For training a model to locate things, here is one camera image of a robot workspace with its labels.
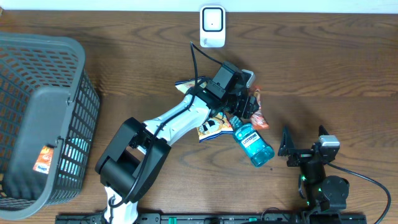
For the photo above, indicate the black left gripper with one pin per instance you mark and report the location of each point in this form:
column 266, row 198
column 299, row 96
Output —
column 250, row 106

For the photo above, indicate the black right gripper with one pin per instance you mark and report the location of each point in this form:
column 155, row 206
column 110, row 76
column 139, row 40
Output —
column 301, row 155

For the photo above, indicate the yellow snack bag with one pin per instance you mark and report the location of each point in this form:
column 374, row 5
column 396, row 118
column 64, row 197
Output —
column 215, row 126

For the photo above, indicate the red chocolate bar wrapper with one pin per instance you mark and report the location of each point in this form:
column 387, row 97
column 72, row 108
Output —
column 257, row 119

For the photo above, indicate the blue mouthwash bottle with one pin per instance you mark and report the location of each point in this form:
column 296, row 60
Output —
column 252, row 143

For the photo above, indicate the small orange snack packet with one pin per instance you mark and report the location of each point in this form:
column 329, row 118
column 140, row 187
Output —
column 44, row 160

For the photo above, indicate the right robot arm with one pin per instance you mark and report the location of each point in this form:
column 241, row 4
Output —
column 325, row 195

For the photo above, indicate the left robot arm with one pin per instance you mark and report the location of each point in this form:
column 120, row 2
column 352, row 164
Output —
column 133, row 159

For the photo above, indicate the white barcode scanner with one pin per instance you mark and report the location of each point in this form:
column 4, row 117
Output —
column 212, row 26

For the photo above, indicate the grey plastic shopping basket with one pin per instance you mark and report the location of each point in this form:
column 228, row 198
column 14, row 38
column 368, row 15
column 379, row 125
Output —
column 47, row 99

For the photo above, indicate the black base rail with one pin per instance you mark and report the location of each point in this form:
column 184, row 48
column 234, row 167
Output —
column 268, row 217

